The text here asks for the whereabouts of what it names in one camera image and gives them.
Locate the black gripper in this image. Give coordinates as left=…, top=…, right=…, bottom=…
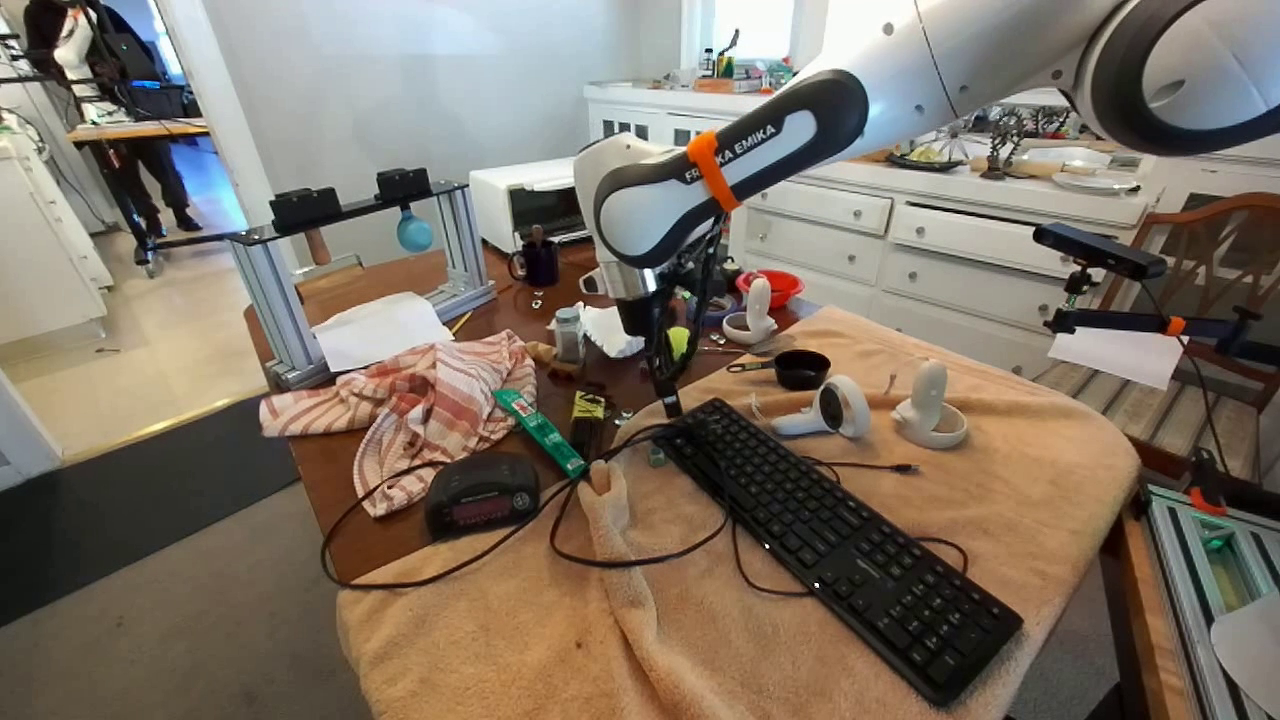
left=611, top=254, right=706, bottom=420

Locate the black power cable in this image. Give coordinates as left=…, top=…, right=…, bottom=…
left=316, top=411, right=737, bottom=597

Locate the glass jar metal lid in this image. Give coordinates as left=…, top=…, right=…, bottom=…
left=553, top=305, right=593, bottom=370

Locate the black bowl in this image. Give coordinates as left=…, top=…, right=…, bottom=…
left=771, top=347, right=834, bottom=398

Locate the green Chomps snack stick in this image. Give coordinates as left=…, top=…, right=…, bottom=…
left=492, top=384, right=593, bottom=486

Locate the dark blue mug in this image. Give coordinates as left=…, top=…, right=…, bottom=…
left=509, top=221, right=565, bottom=292

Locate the black alarm clock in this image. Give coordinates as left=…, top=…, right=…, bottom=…
left=425, top=451, right=545, bottom=546

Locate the white toaster oven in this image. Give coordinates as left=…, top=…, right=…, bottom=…
left=462, top=155, right=593, bottom=260

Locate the black keyboard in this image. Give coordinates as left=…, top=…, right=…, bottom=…
left=658, top=398, right=1026, bottom=714

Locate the red striped cloth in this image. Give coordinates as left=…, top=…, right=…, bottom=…
left=254, top=328, right=539, bottom=526

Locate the tan tablecloth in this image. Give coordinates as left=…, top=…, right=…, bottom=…
left=330, top=305, right=1148, bottom=720

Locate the white paper sheet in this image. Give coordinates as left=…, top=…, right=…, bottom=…
left=313, top=292, right=461, bottom=375

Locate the blue hanging ball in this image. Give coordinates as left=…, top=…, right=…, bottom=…
left=393, top=210, right=440, bottom=260

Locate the brown cardboard box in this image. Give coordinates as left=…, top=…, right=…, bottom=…
left=291, top=250, right=457, bottom=328

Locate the white drawer cabinet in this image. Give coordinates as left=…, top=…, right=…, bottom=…
left=578, top=81, right=1280, bottom=382

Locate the black block on stand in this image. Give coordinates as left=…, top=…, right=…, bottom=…
left=371, top=166, right=434, bottom=210
left=266, top=185, right=348, bottom=235

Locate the white paper note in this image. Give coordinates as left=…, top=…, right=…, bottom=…
left=1045, top=326, right=1193, bottom=398

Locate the wooden side shelf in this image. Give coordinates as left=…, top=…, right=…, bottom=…
left=1111, top=513, right=1203, bottom=720

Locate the dark floor mat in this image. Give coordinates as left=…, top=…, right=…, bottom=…
left=0, top=391, right=305, bottom=634

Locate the brown wooden armchair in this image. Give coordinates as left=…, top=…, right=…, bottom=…
left=1133, top=194, right=1280, bottom=420

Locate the wooden desk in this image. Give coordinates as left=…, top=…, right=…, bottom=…
left=66, top=117, right=215, bottom=147

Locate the person in dark clothes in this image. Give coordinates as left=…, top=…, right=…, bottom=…
left=19, top=0, right=208, bottom=260

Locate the white appliance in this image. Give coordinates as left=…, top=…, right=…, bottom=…
left=0, top=114, right=118, bottom=353

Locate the aluminium frame stand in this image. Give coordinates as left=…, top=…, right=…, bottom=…
left=232, top=175, right=500, bottom=391

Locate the black stereo camera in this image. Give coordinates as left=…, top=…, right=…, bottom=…
left=1030, top=221, right=1170, bottom=284

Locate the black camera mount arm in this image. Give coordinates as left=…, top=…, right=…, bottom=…
left=1045, top=273, right=1280, bottom=374

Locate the aluminium rail frame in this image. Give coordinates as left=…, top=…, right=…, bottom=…
left=1144, top=476, right=1280, bottom=720

